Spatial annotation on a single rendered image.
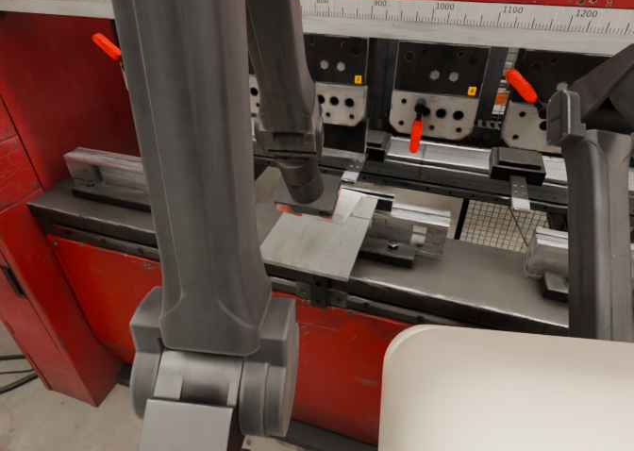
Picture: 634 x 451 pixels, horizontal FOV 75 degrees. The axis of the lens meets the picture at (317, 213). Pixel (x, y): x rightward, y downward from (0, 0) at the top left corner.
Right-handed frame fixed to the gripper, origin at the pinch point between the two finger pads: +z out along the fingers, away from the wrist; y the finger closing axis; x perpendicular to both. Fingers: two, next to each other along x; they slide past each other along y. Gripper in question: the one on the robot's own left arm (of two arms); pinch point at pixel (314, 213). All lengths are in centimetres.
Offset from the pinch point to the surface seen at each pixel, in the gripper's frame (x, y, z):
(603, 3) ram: -30, -38, -22
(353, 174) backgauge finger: -20.7, -1.1, 18.5
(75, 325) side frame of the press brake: 29, 86, 60
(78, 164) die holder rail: -11, 76, 19
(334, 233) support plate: -0.1, -2.8, 7.7
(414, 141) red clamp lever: -15.9, -15.2, -3.7
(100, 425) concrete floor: 58, 81, 89
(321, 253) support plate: 5.6, -2.1, 4.6
